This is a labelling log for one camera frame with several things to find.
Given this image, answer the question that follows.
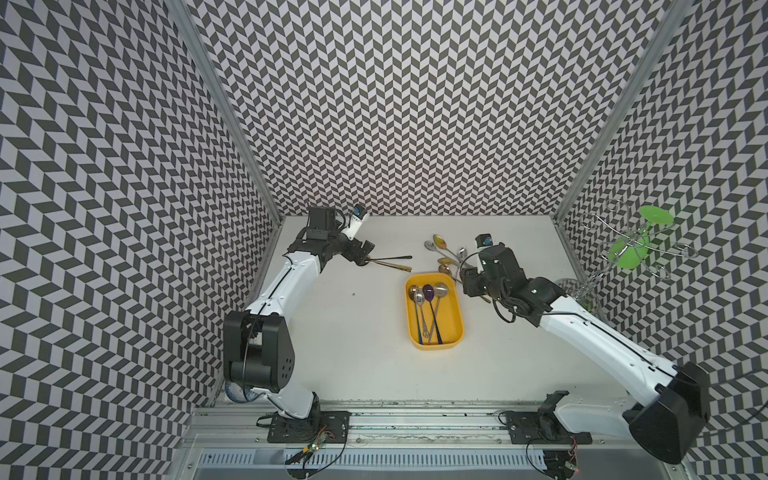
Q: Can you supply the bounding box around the aluminium front rail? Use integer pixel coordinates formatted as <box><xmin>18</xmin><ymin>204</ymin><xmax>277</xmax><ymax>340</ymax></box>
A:
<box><xmin>179</xmin><ymin>400</ymin><xmax>685</xmax><ymax>457</ymax></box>

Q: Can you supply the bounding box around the plain silver spoon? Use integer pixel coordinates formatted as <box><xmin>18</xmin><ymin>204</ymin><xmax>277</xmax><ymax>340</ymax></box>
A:
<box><xmin>433</xmin><ymin>282</ymin><xmax>450</xmax><ymax>318</ymax></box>

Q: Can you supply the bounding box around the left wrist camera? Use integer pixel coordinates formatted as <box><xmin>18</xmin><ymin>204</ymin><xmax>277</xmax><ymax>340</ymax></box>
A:
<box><xmin>342</xmin><ymin>204</ymin><xmax>369</xmax><ymax>240</ymax></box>

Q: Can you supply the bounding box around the silver ornate spoon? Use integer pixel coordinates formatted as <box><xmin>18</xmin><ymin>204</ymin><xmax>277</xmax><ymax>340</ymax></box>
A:
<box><xmin>414</xmin><ymin>289</ymin><xmax>431</xmax><ymax>341</ymax></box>

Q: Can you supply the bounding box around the small purple spoon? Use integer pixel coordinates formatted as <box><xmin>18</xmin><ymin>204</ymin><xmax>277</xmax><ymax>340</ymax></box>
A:
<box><xmin>423</xmin><ymin>284</ymin><xmax>443</xmax><ymax>344</ymax></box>

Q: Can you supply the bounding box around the blue patterned bowl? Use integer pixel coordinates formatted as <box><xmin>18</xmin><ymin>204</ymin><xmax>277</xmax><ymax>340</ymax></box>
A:
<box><xmin>224</xmin><ymin>383</ymin><xmax>263</xmax><ymax>404</ymax></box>

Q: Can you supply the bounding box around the gold ornate spoon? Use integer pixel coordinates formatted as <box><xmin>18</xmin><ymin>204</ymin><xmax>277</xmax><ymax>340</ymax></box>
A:
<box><xmin>438</xmin><ymin>257</ymin><xmax>459</xmax><ymax>272</ymax></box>

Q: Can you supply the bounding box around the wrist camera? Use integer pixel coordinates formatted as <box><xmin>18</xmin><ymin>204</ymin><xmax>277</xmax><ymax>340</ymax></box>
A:
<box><xmin>342</xmin><ymin>204</ymin><xmax>369</xmax><ymax>240</ymax></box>
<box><xmin>475</xmin><ymin>233</ymin><xmax>494</xmax><ymax>250</ymax></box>

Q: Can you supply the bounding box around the green metal cup rack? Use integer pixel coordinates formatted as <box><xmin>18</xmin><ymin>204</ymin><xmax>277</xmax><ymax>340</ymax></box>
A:
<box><xmin>555</xmin><ymin>205</ymin><xmax>700</xmax><ymax>314</ymax></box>

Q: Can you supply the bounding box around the gold handled utensil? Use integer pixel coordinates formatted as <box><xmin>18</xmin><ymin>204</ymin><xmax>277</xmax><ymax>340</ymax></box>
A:
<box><xmin>373</xmin><ymin>261</ymin><xmax>413</xmax><ymax>272</ymax></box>

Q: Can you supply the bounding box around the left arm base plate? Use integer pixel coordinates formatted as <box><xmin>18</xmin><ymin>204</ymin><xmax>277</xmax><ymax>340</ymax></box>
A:
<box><xmin>267</xmin><ymin>411</ymin><xmax>351</xmax><ymax>444</ymax></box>

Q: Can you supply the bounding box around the silver teaspoon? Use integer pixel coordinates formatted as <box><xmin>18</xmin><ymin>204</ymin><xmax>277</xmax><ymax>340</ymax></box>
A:
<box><xmin>423</xmin><ymin>241</ymin><xmax>445</xmax><ymax>257</ymax></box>
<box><xmin>456</xmin><ymin>247</ymin><xmax>468</xmax><ymax>265</ymax></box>

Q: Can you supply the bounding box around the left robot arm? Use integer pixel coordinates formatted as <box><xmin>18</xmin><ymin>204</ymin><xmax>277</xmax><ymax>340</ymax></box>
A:
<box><xmin>223</xmin><ymin>204</ymin><xmax>374</xmax><ymax>420</ymax></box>

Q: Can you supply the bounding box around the yellow plastic storage box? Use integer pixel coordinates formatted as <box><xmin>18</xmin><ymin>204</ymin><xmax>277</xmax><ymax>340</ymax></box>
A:
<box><xmin>405</xmin><ymin>272</ymin><xmax>465</xmax><ymax>351</ymax></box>

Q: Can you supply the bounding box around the black spoon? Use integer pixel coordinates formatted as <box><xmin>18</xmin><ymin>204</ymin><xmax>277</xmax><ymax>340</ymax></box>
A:
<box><xmin>365</xmin><ymin>255</ymin><xmax>413</xmax><ymax>263</ymax></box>

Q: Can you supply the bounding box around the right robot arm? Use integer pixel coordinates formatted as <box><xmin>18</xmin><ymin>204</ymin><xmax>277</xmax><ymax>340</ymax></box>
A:
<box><xmin>458</xmin><ymin>243</ymin><xmax>710</xmax><ymax>464</ymax></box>

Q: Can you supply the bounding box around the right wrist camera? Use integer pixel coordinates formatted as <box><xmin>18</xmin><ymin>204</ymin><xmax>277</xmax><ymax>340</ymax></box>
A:
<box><xmin>475</xmin><ymin>233</ymin><xmax>494</xmax><ymax>250</ymax></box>

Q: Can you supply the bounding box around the pink blue handled spoon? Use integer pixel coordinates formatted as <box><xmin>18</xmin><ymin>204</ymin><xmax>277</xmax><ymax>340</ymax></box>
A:
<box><xmin>408</xmin><ymin>285</ymin><xmax>423</xmax><ymax>344</ymax></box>

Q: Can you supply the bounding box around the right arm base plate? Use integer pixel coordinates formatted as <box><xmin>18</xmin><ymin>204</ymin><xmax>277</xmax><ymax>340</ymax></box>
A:
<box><xmin>499</xmin><ymin>411</ymin><xmax>593</xmax><ymax>445</ymax></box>

